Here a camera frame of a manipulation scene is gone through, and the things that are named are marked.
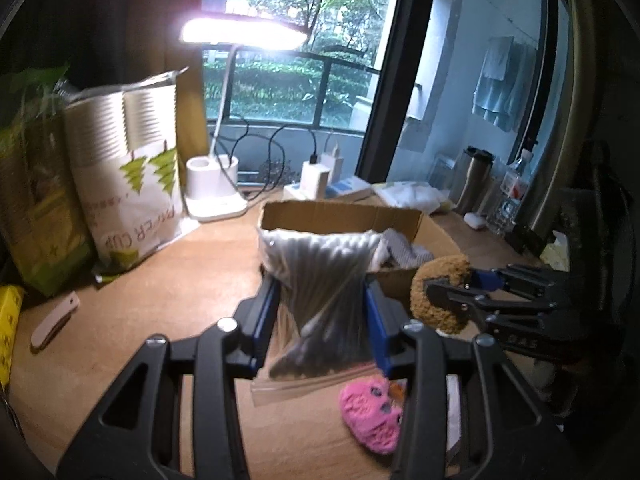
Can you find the balcony railing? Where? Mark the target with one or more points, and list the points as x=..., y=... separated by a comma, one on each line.
x=320, y=90

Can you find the green plastic package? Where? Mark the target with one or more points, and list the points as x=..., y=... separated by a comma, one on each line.
x=40, y=210

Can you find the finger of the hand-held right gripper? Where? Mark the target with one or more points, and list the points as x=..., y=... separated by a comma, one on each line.
x=485, y=279
x=455, y=300

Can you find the grey white cloth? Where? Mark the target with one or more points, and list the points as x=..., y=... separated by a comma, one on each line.
x=400, y=252

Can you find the crumpled pale paper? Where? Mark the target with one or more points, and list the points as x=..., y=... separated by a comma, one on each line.
x=555, y=252

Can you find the white tissue pack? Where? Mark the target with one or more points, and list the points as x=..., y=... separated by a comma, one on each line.
x=407, y=195

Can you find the steel thermos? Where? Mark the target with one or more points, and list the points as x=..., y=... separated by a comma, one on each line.
x=472, y=180

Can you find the yellow curtain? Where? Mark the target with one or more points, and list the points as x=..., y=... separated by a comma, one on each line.
x=190, y=120
x=570, y=110

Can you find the pale pink folding knife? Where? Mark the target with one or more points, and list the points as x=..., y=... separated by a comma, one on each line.
x=52, y=320

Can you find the white power strip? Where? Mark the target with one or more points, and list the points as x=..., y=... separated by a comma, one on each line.
x=347, y=190

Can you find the white earbud case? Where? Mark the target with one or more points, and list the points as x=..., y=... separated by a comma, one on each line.
x=475, y=220

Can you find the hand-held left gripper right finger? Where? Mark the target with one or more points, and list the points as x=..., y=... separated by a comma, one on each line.
x=375, y=325

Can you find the hanging pale blue towels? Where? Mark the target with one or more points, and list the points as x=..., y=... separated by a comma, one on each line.
x=502, y=85

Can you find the black window frame post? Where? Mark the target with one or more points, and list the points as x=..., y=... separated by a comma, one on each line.
x=395, y=60

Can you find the pink plush toy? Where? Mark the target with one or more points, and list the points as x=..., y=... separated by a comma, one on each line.
x=365, y=410

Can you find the white desk lamp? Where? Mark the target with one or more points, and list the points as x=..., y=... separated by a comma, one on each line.
x=215, y=180

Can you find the brown plush toy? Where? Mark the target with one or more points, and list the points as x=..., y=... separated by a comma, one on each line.
x=442, y=270

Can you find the cardboard box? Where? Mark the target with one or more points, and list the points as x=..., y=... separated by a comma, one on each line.
x=320, y=215

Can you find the clear water bottle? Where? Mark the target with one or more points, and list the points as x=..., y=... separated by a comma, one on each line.
x=510, y=190

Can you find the paper cup bag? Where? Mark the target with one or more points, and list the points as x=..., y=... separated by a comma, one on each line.
x=135, y=185

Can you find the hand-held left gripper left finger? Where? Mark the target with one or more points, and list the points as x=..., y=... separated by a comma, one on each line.
x=262, y=310

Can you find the clear zip bag of swabs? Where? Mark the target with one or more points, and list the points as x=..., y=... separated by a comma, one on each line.
x=320, y=300

